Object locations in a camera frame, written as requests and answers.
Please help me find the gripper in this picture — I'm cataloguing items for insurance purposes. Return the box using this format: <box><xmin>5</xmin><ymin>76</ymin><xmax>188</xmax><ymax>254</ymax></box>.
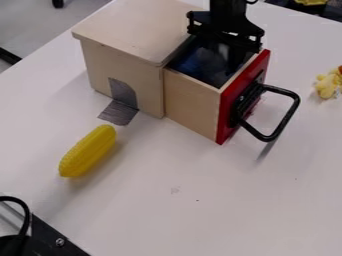
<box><xmin>185</xmin><ymin>10</ymin><xmax>266</xmax><ymax>77</ymax></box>

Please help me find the cabinet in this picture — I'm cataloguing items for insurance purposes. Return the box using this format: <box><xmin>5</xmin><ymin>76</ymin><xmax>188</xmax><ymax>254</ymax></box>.
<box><xmin>70</xmin><ymin>0</ymin><xmax>201</xmax><ymax>120</ymax></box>

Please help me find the black metal bracket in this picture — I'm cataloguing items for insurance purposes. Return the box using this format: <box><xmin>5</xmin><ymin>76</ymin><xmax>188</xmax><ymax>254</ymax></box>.
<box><xmin>0</xmin><ymin>213</ymin><xmax>93</xmax><ymax>256</ymax></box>

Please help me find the yellow plush toy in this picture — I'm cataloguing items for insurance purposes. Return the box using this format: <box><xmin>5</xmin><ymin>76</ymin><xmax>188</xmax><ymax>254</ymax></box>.
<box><xmin>313</xmin><ymin>64</ymin><xmax>342</xmax><ymax>100</ymax></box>

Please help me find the yellow toy corn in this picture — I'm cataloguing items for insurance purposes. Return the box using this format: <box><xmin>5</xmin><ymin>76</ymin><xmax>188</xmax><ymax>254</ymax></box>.
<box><xmin>57</xmin><ymin>124</ymin><xmax>119</xmax><ymax>178</ymax></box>

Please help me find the grey tape strip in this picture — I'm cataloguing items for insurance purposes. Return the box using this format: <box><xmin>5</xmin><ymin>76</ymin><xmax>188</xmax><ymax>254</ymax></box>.
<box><xmin>96</xmin><ymin>77</ymin><xmax>141</xmax><ymax>127</ymax></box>

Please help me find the drawer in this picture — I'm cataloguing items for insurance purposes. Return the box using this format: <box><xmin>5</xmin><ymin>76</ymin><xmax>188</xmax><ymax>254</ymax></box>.
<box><xmin>161</xmin><ymin>34</ymin><xmax>302</xmax><ymax>146</ymax></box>

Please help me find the blue toy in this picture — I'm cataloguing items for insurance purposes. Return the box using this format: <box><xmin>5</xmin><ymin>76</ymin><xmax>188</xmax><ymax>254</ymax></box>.
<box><xmin>175</xmin><ymin>54</ymin><xmax>214</xmax><ymax>77</ymax></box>

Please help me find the black cable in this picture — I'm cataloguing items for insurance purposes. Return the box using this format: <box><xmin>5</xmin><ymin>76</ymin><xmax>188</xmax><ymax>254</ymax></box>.
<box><xmin>0</xmin><ymin>195</ymin><xmax>34</xmax><ymax>256</ymax></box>

